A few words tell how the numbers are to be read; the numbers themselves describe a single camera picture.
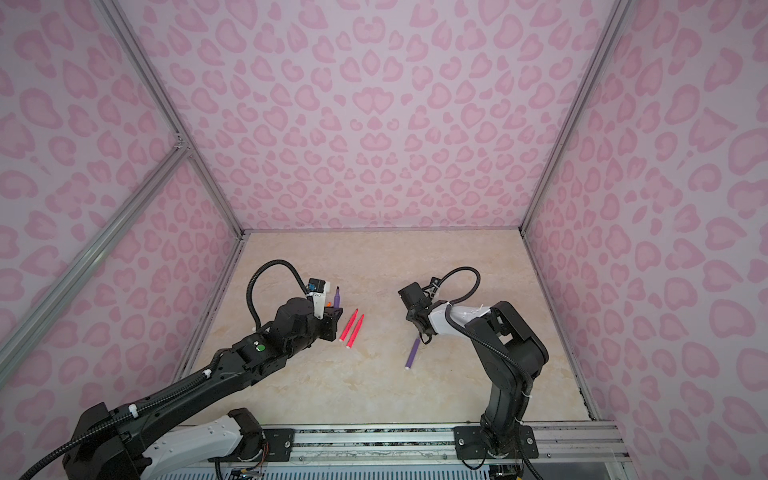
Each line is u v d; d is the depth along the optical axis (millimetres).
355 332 926
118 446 391
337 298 782
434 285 857
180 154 886
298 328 596
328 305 704
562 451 725
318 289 677
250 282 559
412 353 882
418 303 758
